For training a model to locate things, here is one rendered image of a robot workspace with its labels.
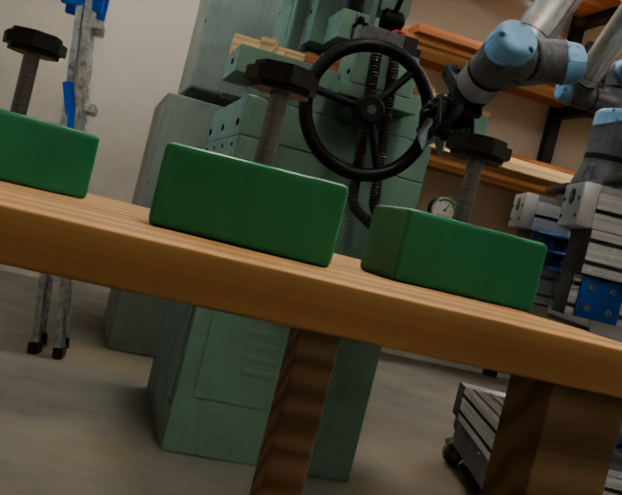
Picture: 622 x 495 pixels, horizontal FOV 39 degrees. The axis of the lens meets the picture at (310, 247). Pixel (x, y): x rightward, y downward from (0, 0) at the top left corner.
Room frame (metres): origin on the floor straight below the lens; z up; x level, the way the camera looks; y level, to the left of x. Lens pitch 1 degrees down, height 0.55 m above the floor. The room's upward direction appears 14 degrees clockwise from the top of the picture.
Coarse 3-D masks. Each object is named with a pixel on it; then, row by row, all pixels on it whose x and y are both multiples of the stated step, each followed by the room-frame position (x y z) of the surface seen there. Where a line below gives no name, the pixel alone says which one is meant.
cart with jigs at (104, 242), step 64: (256, 64) 0.53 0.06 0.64; (0, 128) 0.62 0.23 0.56; (64, 128) 0.65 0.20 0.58; (0, 192) 0.44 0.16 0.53; (64, 192) 0.65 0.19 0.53; (192, 192) 0.51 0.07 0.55; (256, 192) 0.51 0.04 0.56; (320, 192) 0.51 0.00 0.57; (0, 256) 0.35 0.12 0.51; (64, 256) 0.36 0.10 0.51; (128, 256) 0.37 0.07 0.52; (192, 256) 0.37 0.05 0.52; (256, 256) 0.44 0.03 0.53; (320, 256) 0.51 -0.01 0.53; (384, 256) 0.61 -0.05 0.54; (448, 256) 0.59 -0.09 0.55; (512, 256) 0.61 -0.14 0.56; (320, 320) 0.39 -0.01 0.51; (384, 320) 0.40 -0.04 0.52; (448, 320) 0.40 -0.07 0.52; (512, 320) 0.44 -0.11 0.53; (320, 384) 0.92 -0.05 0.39; (512, 384) 0.48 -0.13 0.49; (576, 384) 0.42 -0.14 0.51; (512, 448) 0.46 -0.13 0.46; (576, 448) 0.45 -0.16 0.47
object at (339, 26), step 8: (344, 8) 2.06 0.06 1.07; (336, 16) 2.11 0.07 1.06; (344, 16) 2.06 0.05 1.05; (352, 16) 2.06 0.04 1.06; (368, 16) 2.07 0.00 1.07; (328, 24) 2.17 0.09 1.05; (336, 24) 2.09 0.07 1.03; (344, 24) 2.06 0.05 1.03; (352, 24) 2.06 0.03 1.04; (328, 32) 2.15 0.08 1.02; (336, 32) 2.07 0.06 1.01; (344, 32) 2.06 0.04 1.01; (352, 32) 2.06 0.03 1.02; (328, 40) 2.13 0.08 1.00; (336, 40) 2.10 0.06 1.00; (344, 40) 2.08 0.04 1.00
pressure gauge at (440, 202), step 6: (438, 198) 1.95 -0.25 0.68; (444, 198) 1.96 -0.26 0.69; (450, 198) 1.96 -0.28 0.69; (432, 204) 1.95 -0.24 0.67; (438, 204) 1.95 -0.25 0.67; (444, 204) 1.96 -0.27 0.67; (450, 204) 1.96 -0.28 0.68; (432, 210) 1.95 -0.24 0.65; (438, 210) 1.95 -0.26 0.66; (450, 210) 1.96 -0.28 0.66; (444, 216) 1.96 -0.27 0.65; (450, 216) 1.96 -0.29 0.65
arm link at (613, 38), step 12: (612, 24) 2.39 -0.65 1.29; (600, 36) 2.43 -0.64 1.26; (612, 36) 2.40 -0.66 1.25; (600, 48) 2.44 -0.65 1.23; (612, 48) 2.42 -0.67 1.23; (588, 60) 2.47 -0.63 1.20; (600, 60) 2.45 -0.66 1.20; (612, 60) 2.45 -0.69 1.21; (588, 72) 2.48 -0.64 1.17; (600, 72) 2.47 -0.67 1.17; (564, 84) 2.53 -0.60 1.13; (576, 84) 2.52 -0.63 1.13; (588, 84) 2.50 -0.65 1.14; (564, 96) 2.53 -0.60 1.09; (576, 96) 2.53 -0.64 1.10; (588, 96) 2.54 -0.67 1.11; (588, 108) 2.56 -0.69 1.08
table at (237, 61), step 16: (240, 48) 1.89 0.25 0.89; (256, 48) 1.90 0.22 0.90; (240, 64) 1.89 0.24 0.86; (304, 64) 1.92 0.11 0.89; (224, 80) 2.07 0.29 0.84; (240, 80) 2.01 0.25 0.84; (320, 80) 1.94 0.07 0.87; (336, 80) 1.94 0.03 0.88; (352, 96) 1.86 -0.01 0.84; (400, 96) 1.88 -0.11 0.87; (416, 96) 1.99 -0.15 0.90; (400, 112) 1.90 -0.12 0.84; (416, 112) 1.99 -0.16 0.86; (480, 128) 2.03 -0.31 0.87
